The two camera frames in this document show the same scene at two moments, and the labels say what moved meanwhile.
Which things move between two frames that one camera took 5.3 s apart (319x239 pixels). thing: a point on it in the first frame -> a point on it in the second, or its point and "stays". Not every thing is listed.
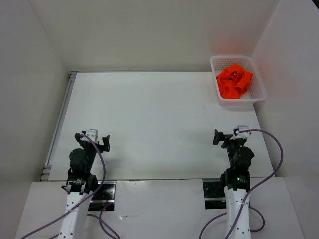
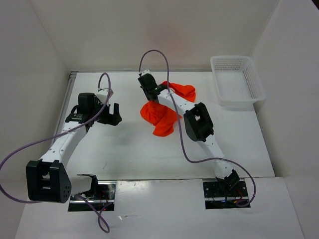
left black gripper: x=106 y=143 -> x=112 y=119
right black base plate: x=215 y=195 stays
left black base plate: x=105 y=195 stays
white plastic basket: x=237 y=81 stays
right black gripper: x=221 y=136 -> x=145 y=92
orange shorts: x=234 y=81 -> x=162 y=117
